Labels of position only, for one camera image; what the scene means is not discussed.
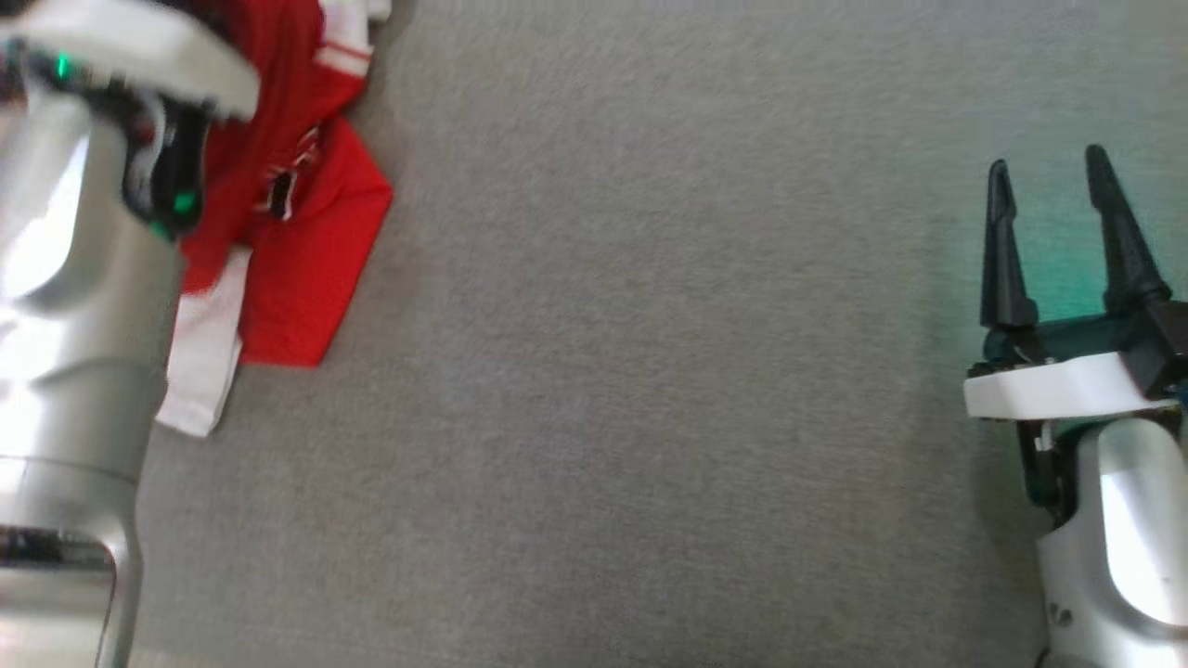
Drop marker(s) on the red and white jersey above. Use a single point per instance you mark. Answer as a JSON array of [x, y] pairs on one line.
[[316, 278]]

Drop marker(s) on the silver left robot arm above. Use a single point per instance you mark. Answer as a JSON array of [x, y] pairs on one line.
[[65, 371]]

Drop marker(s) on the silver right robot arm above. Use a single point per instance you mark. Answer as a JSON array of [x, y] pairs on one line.
[[1132, 520]]

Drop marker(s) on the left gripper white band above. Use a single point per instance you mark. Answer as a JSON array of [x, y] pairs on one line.
[[139, 46]]

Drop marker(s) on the grey sofa cushion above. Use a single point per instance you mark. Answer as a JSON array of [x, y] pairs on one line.
[[650, 371]]

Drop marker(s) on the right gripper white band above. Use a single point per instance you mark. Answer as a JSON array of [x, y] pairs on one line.
[[1049, 385]]

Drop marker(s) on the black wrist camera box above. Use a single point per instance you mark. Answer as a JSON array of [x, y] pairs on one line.
[[1165, 348]]

